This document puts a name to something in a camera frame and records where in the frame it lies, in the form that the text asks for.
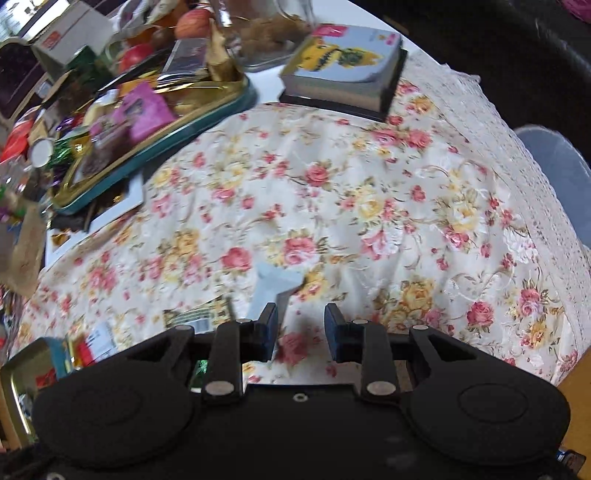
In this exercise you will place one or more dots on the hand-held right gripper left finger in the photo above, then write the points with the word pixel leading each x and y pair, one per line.
pixel 269 332

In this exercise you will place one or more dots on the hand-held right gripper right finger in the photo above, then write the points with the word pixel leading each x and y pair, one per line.
pixel 333 332

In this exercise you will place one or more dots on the gold tin tray teal rim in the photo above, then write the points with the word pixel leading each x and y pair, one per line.
pixel 152 150
pixel 18 383

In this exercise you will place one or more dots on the gold striped snack packet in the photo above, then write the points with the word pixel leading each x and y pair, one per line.
pixel 198 314

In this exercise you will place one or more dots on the floral tablecloth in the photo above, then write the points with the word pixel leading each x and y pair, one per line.
pixel 369 184

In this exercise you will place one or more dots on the white red snack packet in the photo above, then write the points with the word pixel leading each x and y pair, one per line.
pixel 101 339

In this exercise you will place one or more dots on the pink snack packet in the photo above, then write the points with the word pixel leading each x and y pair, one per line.
pixel 143 110

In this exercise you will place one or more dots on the kraft paper pouch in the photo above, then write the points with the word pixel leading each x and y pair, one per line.
pixel 27 249

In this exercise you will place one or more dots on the thick picture book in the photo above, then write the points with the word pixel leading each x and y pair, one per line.
pixel 341 60

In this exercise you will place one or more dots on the dark silver snack packet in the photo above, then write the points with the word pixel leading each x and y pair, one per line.
pixel 184 53

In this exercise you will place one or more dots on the large glass jar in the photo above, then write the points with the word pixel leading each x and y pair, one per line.
pixel 268 32

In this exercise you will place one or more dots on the black leather sofa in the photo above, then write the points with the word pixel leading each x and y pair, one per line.
pixel 508 46

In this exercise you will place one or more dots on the black chaise lounge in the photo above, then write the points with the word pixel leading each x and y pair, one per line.
pixel 16 78

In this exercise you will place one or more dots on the white desk calendar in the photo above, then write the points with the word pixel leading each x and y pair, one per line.
pixel 69 32

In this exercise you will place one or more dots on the white flat frame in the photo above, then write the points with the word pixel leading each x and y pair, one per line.
pixel 115 205

